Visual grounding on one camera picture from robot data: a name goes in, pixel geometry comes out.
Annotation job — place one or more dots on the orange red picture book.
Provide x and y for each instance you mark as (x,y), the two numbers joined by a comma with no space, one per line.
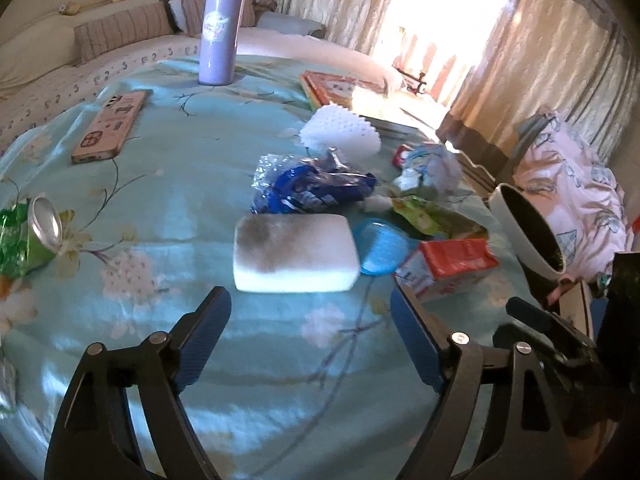
(323,89)

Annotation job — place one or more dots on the beige sofa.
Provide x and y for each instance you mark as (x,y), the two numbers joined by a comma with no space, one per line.
(63,60)

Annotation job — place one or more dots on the crushed green can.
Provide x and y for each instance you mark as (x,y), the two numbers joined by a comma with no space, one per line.
(31,236)

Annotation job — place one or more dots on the teal floral tablecloth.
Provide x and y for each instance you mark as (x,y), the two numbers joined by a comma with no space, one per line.
(316,386)

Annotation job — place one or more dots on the white black trash bin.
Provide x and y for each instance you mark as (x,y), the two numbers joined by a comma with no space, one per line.
(533,242)

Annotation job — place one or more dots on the phone with pink case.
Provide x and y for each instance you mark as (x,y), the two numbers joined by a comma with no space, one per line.
(107,133)

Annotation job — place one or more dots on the blue snack wrapper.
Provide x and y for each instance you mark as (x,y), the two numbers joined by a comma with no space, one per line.
(287,184)

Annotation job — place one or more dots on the pink heart pattern quilt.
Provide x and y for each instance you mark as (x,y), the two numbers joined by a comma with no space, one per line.
(575,192)

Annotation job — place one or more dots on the white paper cupcake liners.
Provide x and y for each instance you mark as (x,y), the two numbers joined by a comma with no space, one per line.
(334,126)

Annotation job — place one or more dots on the white sponge block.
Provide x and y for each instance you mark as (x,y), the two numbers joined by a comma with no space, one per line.
(294,254)

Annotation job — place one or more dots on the purple thermos bottle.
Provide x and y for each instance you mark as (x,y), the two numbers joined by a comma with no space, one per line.
(221,24)

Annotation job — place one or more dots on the silver foil snack wrapper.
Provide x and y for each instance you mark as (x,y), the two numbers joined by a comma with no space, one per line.
(428,169)

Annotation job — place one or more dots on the right beige curtain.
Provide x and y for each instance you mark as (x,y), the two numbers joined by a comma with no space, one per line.
(570,56)

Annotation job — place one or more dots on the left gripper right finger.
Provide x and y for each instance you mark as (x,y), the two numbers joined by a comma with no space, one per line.
(522,437)

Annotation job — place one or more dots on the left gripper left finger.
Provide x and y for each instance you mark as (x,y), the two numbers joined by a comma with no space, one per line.
(93,436)

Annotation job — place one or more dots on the red white milk carton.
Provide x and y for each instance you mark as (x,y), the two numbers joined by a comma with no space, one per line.
(440,268)

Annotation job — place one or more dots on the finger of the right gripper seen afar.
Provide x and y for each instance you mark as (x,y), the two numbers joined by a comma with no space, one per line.
(564,336)

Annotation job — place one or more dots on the green snack wrapper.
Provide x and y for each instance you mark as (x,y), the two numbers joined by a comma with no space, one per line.
(431,219)

